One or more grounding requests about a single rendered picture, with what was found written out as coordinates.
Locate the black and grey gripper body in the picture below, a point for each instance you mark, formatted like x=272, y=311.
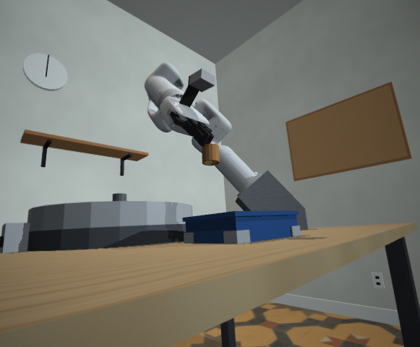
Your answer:
x=172, y=102

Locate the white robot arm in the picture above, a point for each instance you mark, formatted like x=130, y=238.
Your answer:
x=231, y=166

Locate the blue crate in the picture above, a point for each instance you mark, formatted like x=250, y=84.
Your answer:
x=238, y=227

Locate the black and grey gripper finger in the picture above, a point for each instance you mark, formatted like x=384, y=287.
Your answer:
x=191, y=127
x=208, y=130

